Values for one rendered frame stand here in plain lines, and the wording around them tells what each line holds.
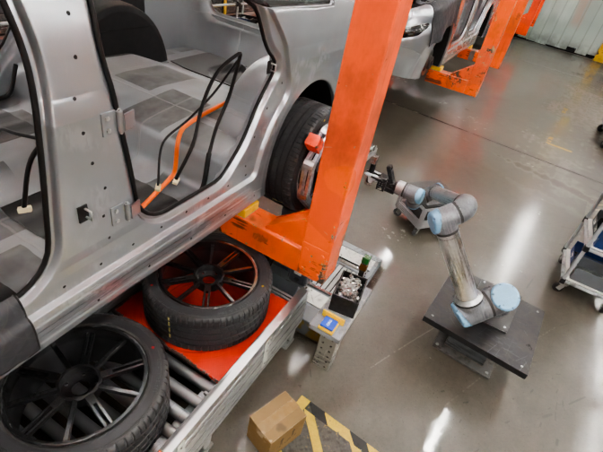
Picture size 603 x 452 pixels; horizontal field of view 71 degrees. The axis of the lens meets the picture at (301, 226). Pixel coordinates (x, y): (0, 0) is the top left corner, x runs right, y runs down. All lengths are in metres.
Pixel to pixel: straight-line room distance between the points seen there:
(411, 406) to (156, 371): 1.40
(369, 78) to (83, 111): 0.98
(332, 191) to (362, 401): 1.19
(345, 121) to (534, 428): 2.00
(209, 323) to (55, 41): 1.27
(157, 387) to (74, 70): 1.16
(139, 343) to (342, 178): 1.11
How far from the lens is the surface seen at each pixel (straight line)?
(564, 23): 15.09
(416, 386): 2.68
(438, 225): 2.15
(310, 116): 2.41
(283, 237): 2.22
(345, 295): 2.16
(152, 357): 1.92
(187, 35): 4.18
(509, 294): 2.53
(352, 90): 1.73
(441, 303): 2.75
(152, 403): 1.81
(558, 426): 3.00
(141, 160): 2.52
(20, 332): 1.57
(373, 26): 1.66
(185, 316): 2.04
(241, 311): 2.06
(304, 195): 2.40
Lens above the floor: 2.06
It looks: 37 degrees down
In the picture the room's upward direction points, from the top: 12 degrees clockwise
